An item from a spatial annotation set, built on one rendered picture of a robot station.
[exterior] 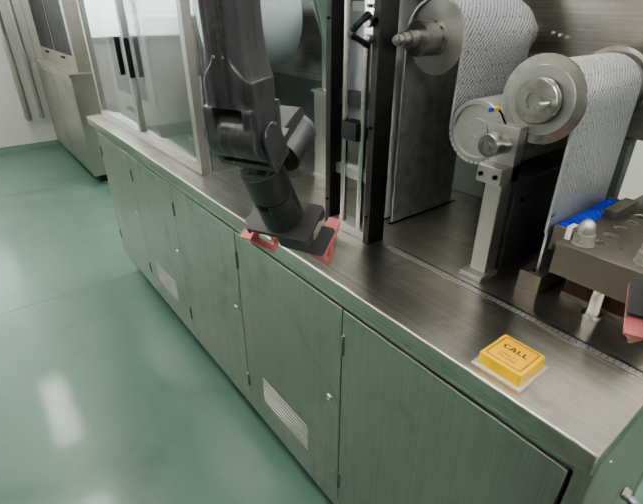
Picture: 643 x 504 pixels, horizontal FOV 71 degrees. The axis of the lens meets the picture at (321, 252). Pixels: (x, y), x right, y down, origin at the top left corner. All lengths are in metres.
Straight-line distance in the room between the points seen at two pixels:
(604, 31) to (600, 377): 0.73
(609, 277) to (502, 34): 0.52
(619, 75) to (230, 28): 0.72
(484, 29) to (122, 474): 1.67
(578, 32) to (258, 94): 0.87
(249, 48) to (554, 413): 0.60
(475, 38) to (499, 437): 0.72
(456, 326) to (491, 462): 0.23
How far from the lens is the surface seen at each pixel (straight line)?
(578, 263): 0.88
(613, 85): 0.98
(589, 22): 1.23
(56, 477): 1.91
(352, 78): 1.05
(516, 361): 0.75
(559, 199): 0.93
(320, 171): 1.49
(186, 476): 1.76
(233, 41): 0.49
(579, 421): 0.74
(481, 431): 0.85
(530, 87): 0.88
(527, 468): 0.83
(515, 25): 1.12
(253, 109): 0.50
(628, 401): 0.80
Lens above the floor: 1.39
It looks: 29 degrees down
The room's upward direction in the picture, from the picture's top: straight up
